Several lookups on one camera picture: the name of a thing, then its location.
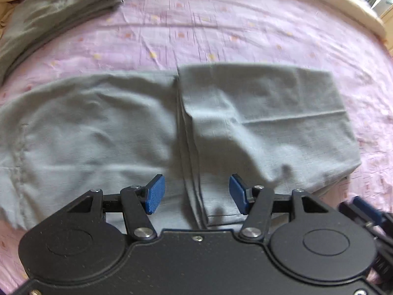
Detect cream pillow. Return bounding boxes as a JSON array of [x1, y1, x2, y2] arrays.
[[289, 0, 387, 37]]

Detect purple patterned bed sheet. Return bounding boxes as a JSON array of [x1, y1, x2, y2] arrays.
[[0, 0, 393, 295]]

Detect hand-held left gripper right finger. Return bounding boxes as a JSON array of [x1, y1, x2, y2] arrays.
[[229, 174, 334, 241]]

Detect grey pants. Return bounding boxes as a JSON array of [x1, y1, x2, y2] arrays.
[[0, 62, 361, 231], [0, 0, 125, 82]]

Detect folded grey pants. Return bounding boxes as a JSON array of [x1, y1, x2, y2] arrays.
[[0, 0, 125, 82]]

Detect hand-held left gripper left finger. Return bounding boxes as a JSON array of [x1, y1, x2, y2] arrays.
[[63, 174, 167, 242]]

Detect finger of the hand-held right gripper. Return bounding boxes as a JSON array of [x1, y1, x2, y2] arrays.
[[338, 195, 393, 237]]

